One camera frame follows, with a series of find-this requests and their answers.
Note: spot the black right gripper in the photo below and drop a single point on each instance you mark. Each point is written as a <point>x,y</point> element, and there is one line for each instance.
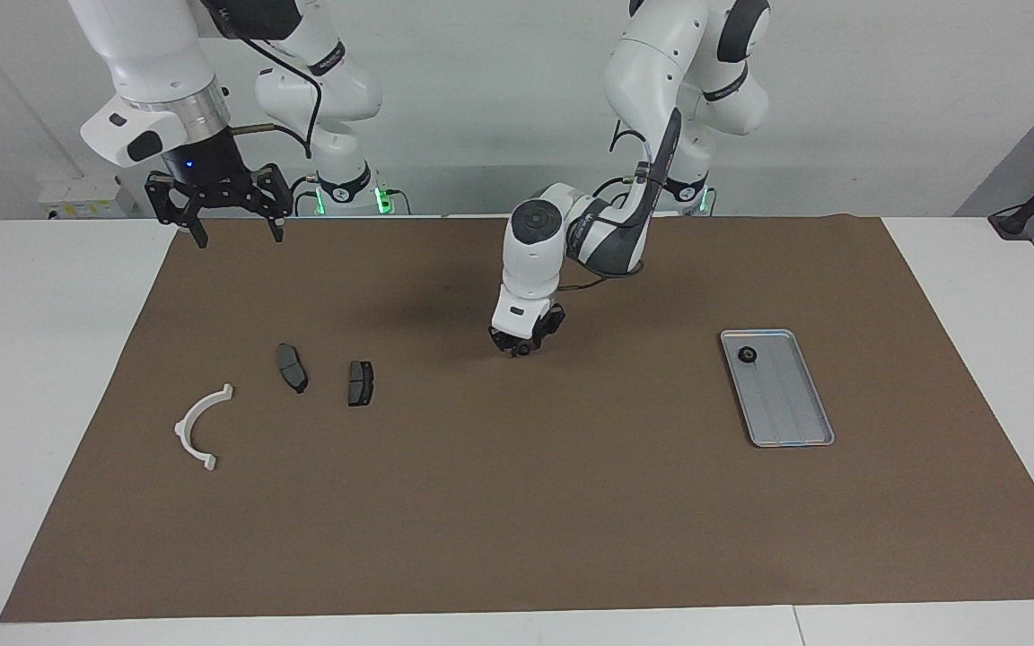
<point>203,170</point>

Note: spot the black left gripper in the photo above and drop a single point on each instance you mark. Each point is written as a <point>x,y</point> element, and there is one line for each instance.
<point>548,323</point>

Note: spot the large black bearing gear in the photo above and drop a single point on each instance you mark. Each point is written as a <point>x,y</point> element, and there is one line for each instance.
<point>742,356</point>

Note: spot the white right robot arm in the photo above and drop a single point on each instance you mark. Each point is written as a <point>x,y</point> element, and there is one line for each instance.
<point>158,54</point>

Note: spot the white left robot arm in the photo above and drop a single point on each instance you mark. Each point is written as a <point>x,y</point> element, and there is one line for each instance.
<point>535,260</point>

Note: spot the silver metal tray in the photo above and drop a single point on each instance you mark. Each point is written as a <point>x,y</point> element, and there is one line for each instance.
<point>786,404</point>

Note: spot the brown table mat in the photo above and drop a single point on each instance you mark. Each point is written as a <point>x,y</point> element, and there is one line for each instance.
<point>517,502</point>

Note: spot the short dark brake pad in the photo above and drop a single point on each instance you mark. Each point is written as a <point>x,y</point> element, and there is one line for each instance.
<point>360,384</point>

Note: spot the long grey brake pad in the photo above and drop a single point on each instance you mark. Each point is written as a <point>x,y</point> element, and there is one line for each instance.
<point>291,368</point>

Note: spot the white wall power box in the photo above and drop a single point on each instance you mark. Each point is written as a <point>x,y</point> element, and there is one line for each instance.
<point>86,202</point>

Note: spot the white semicircular plastic bracket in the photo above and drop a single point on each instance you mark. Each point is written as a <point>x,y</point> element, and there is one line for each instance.
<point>181,430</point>

